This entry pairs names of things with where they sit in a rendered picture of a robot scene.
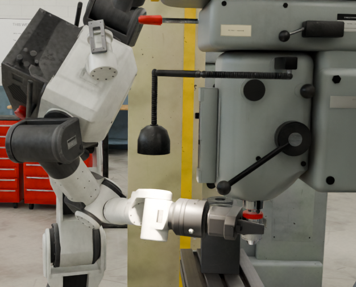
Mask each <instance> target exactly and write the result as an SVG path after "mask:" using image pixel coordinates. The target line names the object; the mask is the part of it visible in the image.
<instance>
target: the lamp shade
mask: <svg viewBox="0 0 356 287"><path fill-rule="evenodd" d="M137 153H138V154H143V155H166V154H169V153H170V138H169V135H168V131H167V129H165V128H164V127H162V126H161V125H158V124H157V125H151V124H150V125H147V126H145V127H144V128H143V129H141V130H140V133H139V137H138V142H137Z"/></svg>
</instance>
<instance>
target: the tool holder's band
mask: <svg viewBox="0 0 356 287"><path fill-rule="evenodd" d="M242 216H243V217H244V218H247V219H261V218H263V212H262V211H261V212H260V213H259V214H257V213H255V214H252V213H249V212H248V210H244V211H243V213H242Z"/></svg>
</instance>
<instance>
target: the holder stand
mask: <svg viewBox="0 0 356 287"><path fill-rule="evenodd" d="M202 200H207V201H208V202H209V207H211V206H214V207H215V206H220V207H231V208H232V206H238V204H237V200H236V199H232V198H230V197H225V196H211V197H208V198H207V199H202ZM240 243H241V234H238V236H237V238H236V240H226V239H225V238H224V237H220V236H210V235H208V233H207V234H206V236H205V238H201V273H219V274H239V259H240Z"/></svg>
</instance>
